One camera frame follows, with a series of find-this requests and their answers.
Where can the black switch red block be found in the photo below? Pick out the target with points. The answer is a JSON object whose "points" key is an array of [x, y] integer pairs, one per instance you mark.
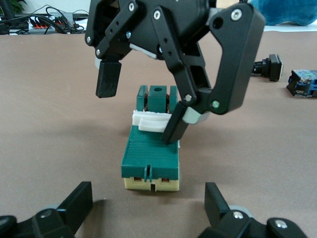
{"points": [[273, 67]]}

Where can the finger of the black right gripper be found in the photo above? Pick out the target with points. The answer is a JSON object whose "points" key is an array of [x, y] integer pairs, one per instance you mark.
{"points": [[107, 79]]}

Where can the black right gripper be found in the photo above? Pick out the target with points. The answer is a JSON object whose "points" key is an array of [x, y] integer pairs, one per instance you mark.
{"points": [[173, 19]]}

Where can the grey power strip red switches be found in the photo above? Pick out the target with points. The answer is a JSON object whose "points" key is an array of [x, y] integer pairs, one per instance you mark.
{"points": [[64, 21], [39, 23]]}

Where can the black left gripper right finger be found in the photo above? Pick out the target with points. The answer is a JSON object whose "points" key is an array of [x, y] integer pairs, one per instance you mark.
{"points": [[218, 210]]}

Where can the green push button blue block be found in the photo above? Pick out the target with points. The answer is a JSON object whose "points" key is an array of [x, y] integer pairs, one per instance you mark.
{"points": [[302, 84]]}

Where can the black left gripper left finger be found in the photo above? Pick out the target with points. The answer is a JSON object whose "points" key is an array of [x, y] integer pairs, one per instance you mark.
{"points": [[69, 213]]}

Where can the green plant leaves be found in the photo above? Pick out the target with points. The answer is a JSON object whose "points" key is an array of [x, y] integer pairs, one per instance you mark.
{"points": [[11, 5]]}

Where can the green terminal block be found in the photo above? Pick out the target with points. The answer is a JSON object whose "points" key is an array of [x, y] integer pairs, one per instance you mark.
{"points": [[151, 153]]}

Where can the blue fabric object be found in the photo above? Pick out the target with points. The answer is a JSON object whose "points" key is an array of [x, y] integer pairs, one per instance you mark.
{"points": [[284, 12]]}

